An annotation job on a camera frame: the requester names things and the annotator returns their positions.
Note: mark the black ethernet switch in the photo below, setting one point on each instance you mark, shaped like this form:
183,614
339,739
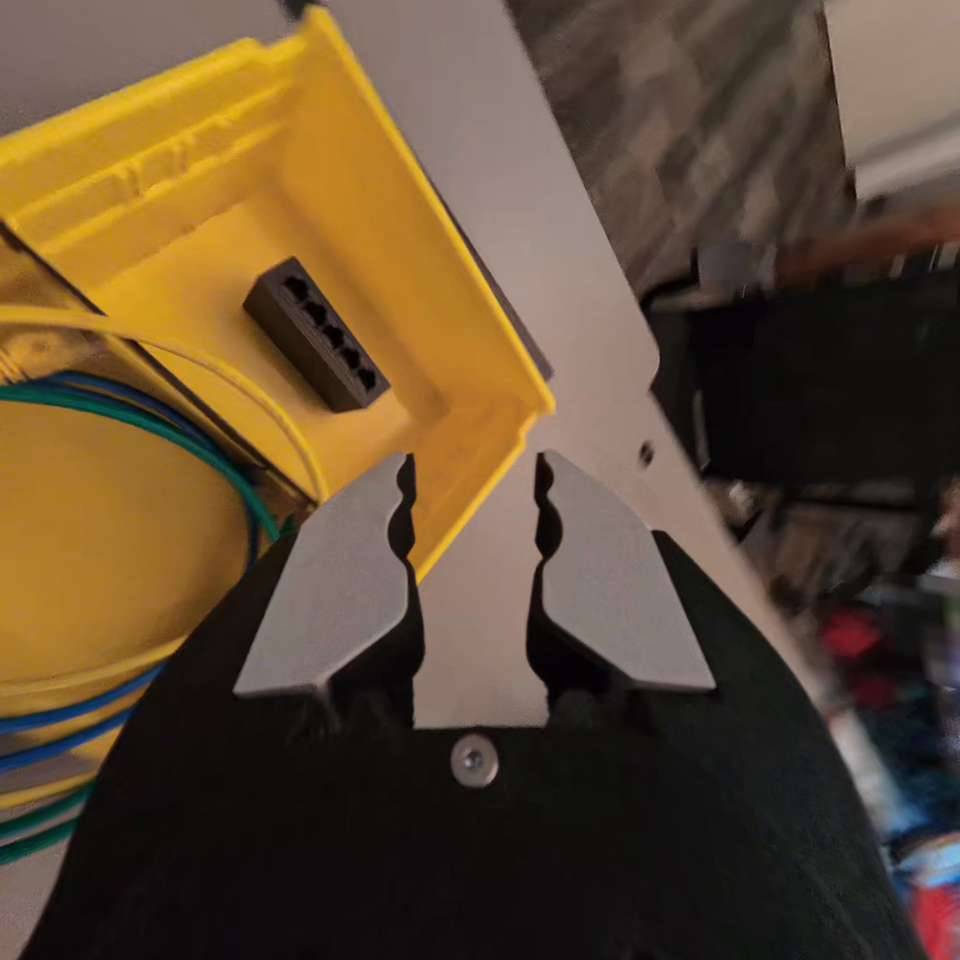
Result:
315,330

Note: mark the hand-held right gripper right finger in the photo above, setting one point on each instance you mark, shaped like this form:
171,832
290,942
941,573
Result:
615,600

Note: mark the yellow plastic bin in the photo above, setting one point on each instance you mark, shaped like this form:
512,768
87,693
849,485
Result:
187,225

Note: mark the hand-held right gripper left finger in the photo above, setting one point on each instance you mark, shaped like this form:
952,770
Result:
337,600

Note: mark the red plastic container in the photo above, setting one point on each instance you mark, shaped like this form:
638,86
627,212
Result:
851,634

